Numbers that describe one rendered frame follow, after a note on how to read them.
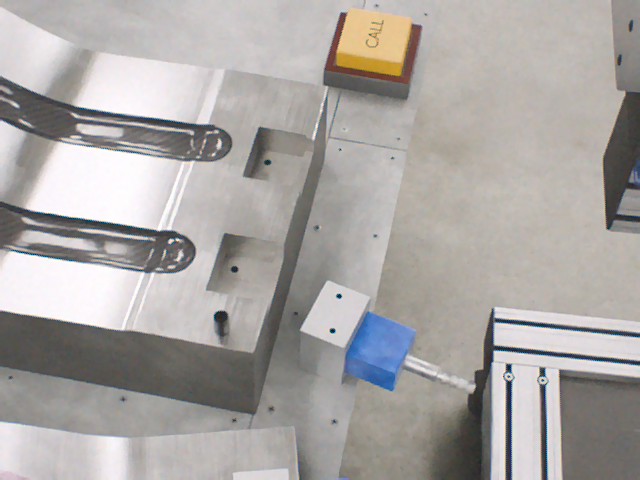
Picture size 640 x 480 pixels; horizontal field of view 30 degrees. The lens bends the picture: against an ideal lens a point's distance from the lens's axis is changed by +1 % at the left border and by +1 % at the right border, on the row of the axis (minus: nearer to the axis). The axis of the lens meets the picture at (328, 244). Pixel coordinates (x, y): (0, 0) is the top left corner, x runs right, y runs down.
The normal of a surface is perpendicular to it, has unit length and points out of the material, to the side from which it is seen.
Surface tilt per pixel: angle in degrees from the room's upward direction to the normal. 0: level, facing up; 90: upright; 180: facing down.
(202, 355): 90
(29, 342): 90
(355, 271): 0
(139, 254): 2
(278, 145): 90
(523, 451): 0
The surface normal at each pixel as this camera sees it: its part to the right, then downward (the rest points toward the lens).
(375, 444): 0.04, -0.59
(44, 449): 0.51, -0.55
